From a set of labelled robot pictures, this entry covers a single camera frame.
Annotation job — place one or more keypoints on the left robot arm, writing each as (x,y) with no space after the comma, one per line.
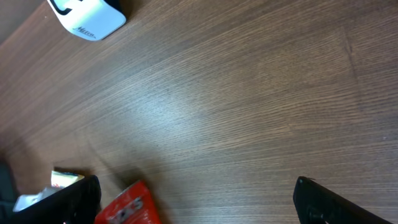
(9,193)

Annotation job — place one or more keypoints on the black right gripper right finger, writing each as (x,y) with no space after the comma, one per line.
(317,204)

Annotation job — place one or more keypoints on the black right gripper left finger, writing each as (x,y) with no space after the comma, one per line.
(77,203)

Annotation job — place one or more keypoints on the red snack bag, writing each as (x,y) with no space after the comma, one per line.
(133,206)

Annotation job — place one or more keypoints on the white barcode scanner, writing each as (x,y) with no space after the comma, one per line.
(91,20)

